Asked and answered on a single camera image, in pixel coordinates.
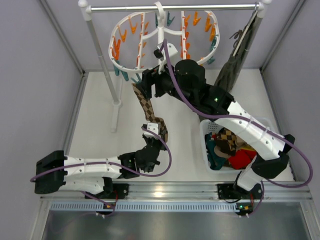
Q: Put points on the beige ribbed sock striped cuff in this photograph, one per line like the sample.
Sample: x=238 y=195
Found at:
x=220 y=152

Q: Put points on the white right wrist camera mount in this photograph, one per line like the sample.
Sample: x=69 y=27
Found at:
x=161 y=54

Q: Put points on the teal green sock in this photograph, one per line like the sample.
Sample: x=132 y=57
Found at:
x=216 y=163

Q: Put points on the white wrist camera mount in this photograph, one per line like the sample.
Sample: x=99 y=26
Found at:
x=152 y=128
x=161 y=54

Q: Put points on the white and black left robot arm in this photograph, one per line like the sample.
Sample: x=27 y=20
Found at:
x=59 y=172

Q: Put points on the olive green hanging garment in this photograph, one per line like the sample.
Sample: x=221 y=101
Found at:
x=228 y=74

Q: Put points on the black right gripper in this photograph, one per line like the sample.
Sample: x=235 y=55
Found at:
x=147 y=81

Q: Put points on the white plastic laundry basket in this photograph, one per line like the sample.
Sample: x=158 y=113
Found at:
x=208 y=126

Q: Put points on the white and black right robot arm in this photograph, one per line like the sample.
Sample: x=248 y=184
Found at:
x=186 y=82

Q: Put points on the red santa sock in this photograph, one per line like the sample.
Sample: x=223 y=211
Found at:
x=242 y=159

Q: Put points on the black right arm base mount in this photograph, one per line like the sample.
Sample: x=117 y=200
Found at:
x=233 y=194

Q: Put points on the white round clip hanger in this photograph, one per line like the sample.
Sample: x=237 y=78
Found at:
x=137 y=35

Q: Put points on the white and steel clothes rack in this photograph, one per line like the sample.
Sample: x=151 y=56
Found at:
x=172 y=7

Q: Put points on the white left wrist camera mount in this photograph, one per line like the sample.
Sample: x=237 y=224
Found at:
x=152 y=128

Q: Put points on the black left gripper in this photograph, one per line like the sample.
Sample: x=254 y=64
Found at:
x=155 y=140

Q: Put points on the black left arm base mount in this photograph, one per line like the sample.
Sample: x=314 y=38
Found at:
x=113 y=191

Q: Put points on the grey slotted cable duct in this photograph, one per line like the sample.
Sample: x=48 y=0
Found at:
x=151 y=206

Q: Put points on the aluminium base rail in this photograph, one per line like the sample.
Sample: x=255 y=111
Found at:
x=207 y=191

